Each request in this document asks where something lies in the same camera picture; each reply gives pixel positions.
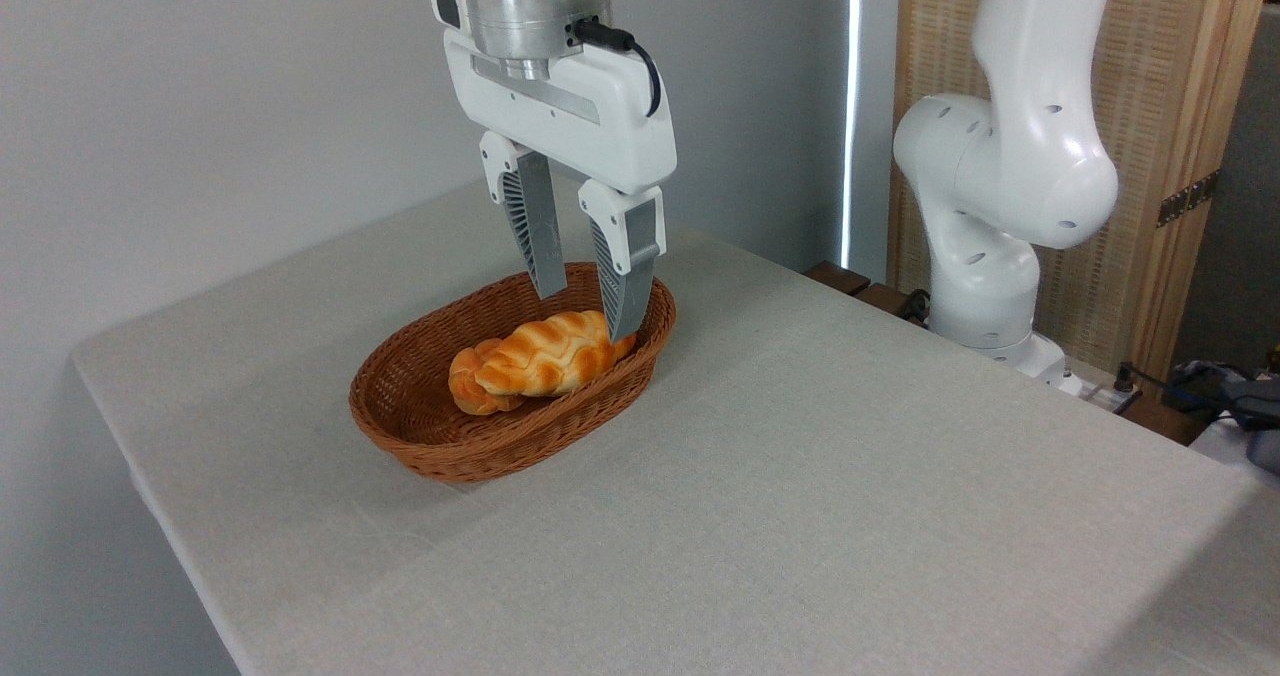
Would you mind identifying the metal screen hinge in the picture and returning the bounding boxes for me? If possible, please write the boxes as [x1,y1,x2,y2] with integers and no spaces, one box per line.
[1157,169,1222,229]

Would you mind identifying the grey tablecloth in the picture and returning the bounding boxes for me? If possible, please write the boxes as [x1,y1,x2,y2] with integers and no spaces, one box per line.
[70,176,1280,676]

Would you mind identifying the brown wicker oval basket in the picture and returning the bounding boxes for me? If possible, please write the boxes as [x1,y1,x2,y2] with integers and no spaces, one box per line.
[348,262,678,485]

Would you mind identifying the black power cable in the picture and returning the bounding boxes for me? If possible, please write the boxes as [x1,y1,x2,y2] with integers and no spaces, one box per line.
[1113,361,1173,397]

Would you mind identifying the wooden rattan folding screen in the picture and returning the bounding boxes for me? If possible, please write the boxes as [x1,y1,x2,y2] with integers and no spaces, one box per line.
[887,0,1275,389]

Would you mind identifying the braided golden bread loaf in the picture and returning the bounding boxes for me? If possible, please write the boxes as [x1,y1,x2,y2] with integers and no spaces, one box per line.
[474,309,638,398]

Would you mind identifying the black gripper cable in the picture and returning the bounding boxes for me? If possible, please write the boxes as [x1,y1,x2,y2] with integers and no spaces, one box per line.
[572,18,664,119]

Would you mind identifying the dark blue bag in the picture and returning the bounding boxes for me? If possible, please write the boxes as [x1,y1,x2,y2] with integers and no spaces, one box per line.
[1163,360,1280,433]

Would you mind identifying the dark wooden board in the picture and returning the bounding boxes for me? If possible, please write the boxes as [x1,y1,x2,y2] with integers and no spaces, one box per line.
[853,282,933,329]
[803,261,873,298]

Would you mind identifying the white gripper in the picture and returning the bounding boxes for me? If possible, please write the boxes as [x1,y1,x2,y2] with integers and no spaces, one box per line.
[432,0,679,344]

